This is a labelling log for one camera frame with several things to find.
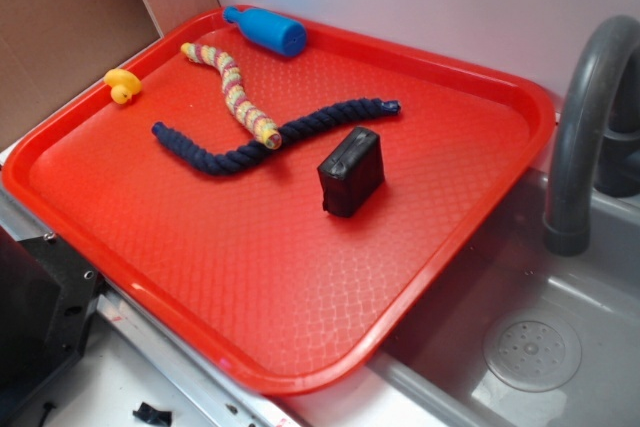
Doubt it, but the brown cardboard panel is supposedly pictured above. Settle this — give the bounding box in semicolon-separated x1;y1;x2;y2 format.
1;0;218;148

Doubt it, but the aluminium frame rail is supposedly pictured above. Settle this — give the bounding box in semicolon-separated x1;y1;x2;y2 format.
0;186;311;427

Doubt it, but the multicolored braided rope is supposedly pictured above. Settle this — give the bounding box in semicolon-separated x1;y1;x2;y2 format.
180;41;283;151

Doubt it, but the red plastic tray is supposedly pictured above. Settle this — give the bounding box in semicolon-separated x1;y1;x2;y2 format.
2;10;555;395

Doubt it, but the dark blue twisted rope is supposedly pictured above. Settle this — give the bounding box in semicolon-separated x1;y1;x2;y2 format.
151;99;402;178

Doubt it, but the blue plastic bottle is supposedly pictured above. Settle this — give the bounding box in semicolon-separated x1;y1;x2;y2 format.
223;6;307;58

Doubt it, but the grey plastic sink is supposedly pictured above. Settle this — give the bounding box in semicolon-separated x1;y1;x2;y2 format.
371;171;639;426

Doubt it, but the black metal bracket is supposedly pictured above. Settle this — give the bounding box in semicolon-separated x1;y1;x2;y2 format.
1;231;103;391

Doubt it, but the yellow rubber duck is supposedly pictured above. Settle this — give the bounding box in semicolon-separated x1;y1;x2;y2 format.
103;68;142;105

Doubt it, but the grey curved faucet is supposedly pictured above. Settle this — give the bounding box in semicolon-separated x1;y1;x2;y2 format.
543;15;639;256

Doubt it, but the black tape scrap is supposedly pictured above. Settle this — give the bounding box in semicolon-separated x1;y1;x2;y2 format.
132;402;173;427

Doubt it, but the round sink drain cover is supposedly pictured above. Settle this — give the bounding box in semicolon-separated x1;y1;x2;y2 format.
483;309;582;393

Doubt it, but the black taped block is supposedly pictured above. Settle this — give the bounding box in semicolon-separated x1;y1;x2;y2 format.
317;126;385;218

